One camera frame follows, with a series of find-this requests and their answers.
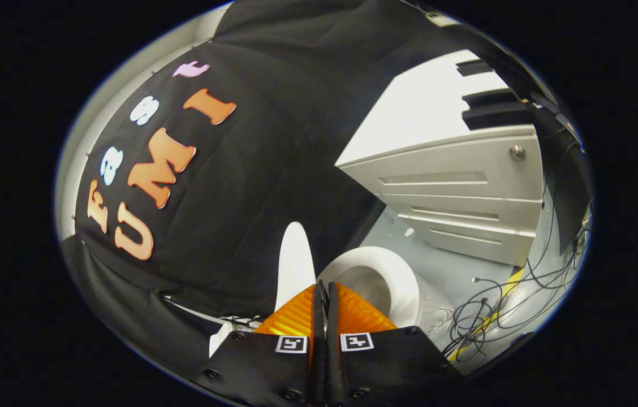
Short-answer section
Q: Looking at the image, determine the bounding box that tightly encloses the bundle of black cables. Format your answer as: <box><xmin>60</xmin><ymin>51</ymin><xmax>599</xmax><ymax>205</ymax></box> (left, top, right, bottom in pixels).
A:
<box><xmin>441</xmin><ymin>187</ymin><xmax>592</xmax><ymax>362</ymax></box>

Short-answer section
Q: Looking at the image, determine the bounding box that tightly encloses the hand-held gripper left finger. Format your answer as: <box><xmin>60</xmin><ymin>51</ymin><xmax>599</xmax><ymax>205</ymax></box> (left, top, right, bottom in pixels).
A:
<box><xmin>199</xmin><ymin>282</ymin><xmax>329</xmax><ymax>407</ymax></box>

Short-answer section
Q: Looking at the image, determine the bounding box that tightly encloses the black metal stand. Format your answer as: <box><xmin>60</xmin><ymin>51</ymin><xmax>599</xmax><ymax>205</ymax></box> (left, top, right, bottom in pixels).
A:
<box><xmin>161</xmin><ymin>293</ymin><xmax>266</xmax><ymax>332</ymax></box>

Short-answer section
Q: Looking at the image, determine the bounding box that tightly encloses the black backdrop cloth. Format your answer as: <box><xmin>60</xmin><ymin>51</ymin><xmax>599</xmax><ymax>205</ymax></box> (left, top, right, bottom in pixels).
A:
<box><xmin>62</xmin><ymin>0</ymin><xmax>594</xmax><ymax>385</ymax></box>

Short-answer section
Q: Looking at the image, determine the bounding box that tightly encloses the yellow cable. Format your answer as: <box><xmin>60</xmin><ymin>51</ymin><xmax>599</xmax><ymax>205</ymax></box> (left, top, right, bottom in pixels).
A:
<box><xmin>447</xmin><ymin>268</ymin><xmax>525</xmax><ymax>362</ymax></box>

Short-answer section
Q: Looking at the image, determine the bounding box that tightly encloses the white drawer cabinet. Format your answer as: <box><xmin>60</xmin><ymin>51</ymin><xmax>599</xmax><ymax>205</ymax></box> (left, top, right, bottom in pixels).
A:
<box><xmin>334</xmin><ymin>49</ymin><xmax>546</xmax><ymax>267</ymax></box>

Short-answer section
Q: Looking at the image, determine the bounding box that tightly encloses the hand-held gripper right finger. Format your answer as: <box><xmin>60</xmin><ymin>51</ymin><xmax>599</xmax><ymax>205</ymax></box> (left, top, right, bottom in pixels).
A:
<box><xmin>327</xmin><ymin>281</ymin><xmax>465</xmax><ymax>407</ymax></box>

